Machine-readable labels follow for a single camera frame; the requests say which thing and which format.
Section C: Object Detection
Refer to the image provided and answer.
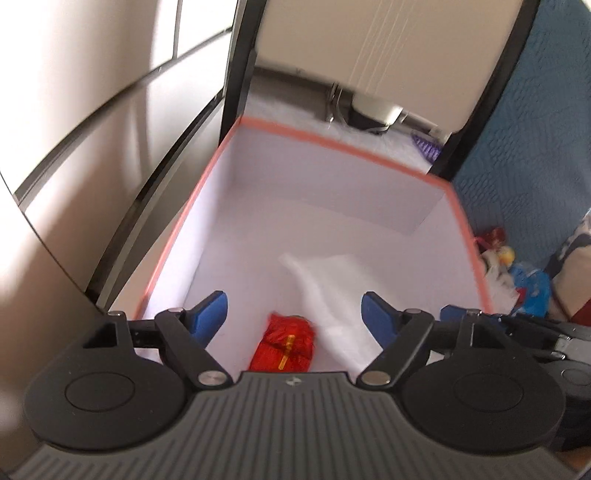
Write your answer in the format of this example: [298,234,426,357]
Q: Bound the orange-rimmed white storage box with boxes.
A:
[95,116,498,372]

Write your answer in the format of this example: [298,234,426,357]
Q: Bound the metal furniture leg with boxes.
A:
[323,83,345,123]

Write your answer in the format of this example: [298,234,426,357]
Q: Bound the blue snack packet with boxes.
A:
[510,263,552,317]

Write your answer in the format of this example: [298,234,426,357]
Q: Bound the white plastic bag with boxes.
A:
[279,251,384,365]

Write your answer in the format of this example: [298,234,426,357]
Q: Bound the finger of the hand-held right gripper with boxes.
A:
[440,303,511,328]

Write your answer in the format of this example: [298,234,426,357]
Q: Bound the beige wardrobe with black trim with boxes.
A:
[0,0,259,324]

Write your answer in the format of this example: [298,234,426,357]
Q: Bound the red drawstring pouch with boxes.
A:
[249,313,317,372]

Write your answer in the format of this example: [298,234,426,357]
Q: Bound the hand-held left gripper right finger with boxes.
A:
[355,291,509,387]

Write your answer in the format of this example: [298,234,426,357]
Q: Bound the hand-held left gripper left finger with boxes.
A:
[82,291,232,387]

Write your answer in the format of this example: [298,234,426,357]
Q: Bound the black and white plush dog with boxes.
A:
[475,227,522,315]

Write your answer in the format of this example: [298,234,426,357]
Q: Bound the cream and red striped quilt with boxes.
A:
[545,217,591,324]

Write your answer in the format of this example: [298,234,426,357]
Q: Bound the blue textured bedspread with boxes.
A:
[450,0,591,296]

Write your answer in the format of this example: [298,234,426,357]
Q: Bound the beige black-framed panel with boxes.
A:
[222,0,543,181]

